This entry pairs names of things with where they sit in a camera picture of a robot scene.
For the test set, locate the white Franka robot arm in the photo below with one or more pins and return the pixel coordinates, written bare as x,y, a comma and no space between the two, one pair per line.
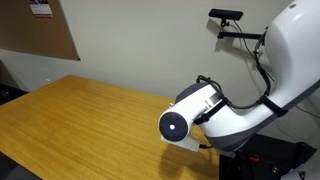
293,50

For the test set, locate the orange black bar clamp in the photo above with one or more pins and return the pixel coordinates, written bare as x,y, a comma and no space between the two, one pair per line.
253,159

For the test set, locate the brown cork bulletin board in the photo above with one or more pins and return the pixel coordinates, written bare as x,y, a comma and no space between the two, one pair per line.
36,33

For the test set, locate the paper sheet pinned on board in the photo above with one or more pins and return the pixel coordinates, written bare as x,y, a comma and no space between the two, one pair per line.
40,8

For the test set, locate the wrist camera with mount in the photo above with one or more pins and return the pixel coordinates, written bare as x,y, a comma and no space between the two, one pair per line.
185,143

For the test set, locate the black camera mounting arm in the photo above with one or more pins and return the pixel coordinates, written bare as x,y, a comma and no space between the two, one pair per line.
240,35

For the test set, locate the black stereo camera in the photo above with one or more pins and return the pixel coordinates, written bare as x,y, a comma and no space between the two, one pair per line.
226,14

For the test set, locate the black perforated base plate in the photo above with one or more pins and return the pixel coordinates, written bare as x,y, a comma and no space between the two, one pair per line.
263,156

